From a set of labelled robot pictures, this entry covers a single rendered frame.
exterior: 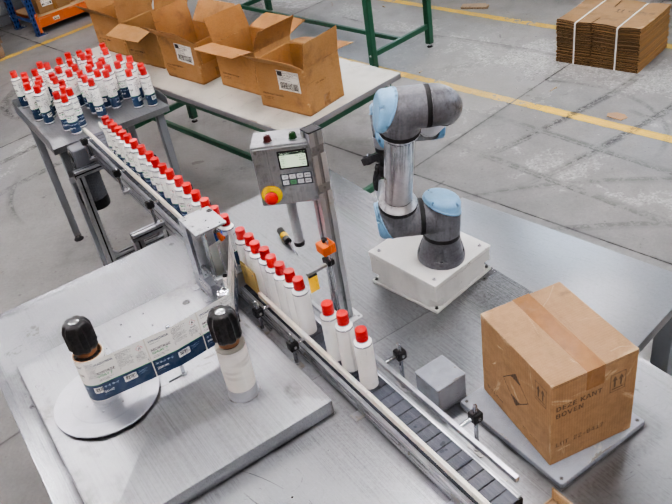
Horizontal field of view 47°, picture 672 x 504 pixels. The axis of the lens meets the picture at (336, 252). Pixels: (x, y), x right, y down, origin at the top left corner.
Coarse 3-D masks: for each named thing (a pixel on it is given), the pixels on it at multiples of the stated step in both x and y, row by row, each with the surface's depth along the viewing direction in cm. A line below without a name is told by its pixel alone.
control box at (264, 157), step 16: (256, 144) 210; (272, 144) 209; (288, 144) 208; (304, 144) 207; (256, 160) 210; (272, 160) 210; (256, 176) 214; (272, 176) 213; (288, 192) 216; (304, 192) 216
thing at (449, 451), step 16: (320, 336) 233; (384, 384) 213; (368, 400) 209; (384, 400) 208; (400, 400) 207; (384, 416) 203; (400, 416) 202; (416, 416) 202; (400, 432) 198; (416, 432) 197; (432, 432) 196; (416, 448) 193; (432, 448) 192; (448, 448) 192; (464, 464) 187; (480, 480) 183; (496, 480) 182; (496, 496) 178; (512, 496) 178
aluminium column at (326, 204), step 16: (304, 128) 208; (320, 128) 207; (320, 160) 213; (320, 176) 214; (320, 208) 220; (320, 224) 225; (336, 224) 225; (336, 240) 228; (336, 256) 232; (336, 272) 233; (336, 304) 244
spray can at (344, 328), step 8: (336, 312) 208; (344, 312) 208; (344, 320) 208; (336, 328) 210; (344, 328) 209; (352, 328) 210; (344, 336) 210; (352, 336) 211; (344, 344) 211; (352, 344) 212; (344, 352) 213; (352, 352) 213; (344, 360) 215; (352, 360) 215; (344, 368) 218; (352, 368) 217
